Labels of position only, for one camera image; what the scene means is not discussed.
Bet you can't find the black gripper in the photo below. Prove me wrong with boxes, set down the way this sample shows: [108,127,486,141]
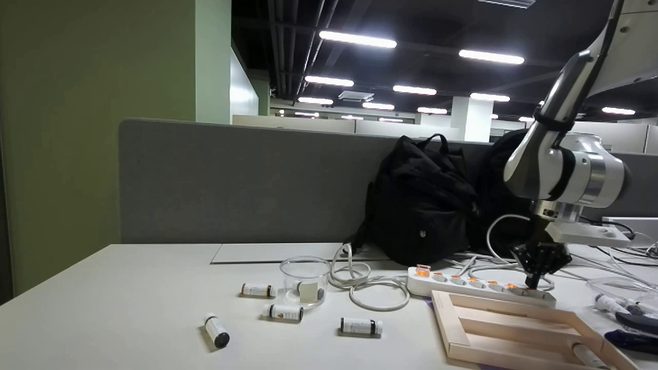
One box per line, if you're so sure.
[512,235,574,289]

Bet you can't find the white power strip orange switches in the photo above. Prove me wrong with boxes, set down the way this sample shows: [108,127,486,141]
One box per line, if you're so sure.
[407,263,560,309]

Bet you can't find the white paint tube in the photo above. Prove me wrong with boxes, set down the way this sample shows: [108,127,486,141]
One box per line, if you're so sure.
[592,291,637,316]

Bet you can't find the wooden divided tray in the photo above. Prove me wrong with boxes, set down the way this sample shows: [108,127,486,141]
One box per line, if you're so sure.
[430,288,639,370]

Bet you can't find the large black bag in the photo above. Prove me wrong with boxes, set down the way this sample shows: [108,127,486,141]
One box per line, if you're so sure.
[472,127,546,257]

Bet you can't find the black stapler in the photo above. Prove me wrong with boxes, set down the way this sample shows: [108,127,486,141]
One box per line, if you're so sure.
[606,311,658,358]

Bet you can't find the black backpack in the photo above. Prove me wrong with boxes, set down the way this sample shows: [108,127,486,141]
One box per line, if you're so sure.
[353,132,482,267]

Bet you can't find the white building pillar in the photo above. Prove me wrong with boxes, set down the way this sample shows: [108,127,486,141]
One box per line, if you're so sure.
[449,95,496,143]

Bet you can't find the small white vial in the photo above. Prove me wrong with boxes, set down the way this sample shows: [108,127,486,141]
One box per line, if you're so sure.
[335,315,382,340]
[295,279,321,304]
[236,279,279,302]
[262,302,306,325]

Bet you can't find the clear plastic cup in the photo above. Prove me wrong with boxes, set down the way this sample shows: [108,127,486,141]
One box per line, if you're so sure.
[280,257,330,309]

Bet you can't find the gray desk partition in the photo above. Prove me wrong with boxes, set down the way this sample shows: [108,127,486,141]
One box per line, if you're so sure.
[119,117,658,247]

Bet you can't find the small vial with dark cap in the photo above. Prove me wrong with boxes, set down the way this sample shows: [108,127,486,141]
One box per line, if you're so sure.
[199,313,234,352]

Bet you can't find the long white arched cable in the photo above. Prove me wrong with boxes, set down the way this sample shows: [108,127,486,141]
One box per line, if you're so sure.
[483,212,536,267]

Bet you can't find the gray cable bundle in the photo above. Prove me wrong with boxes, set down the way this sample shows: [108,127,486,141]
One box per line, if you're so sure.
[566,241,658,291]

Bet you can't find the thin white coiled cable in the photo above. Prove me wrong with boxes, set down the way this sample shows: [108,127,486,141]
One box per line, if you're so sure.
[326,241,414,315]

